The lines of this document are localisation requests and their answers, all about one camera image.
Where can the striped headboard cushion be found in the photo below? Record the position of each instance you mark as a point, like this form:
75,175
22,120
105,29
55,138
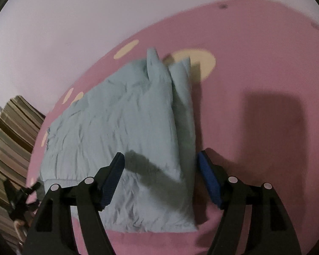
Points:
13,138

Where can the light blue puffer jacket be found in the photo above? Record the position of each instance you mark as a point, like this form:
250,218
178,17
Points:
122,117

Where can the pink polka dot bed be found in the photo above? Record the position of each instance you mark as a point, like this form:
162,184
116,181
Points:
255,71

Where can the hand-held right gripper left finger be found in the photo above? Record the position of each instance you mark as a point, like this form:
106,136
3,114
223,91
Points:
111,181

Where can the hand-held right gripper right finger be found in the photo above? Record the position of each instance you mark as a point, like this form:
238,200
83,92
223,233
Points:
208,175

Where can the person's left hand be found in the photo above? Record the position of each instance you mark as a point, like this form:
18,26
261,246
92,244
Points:
20,225

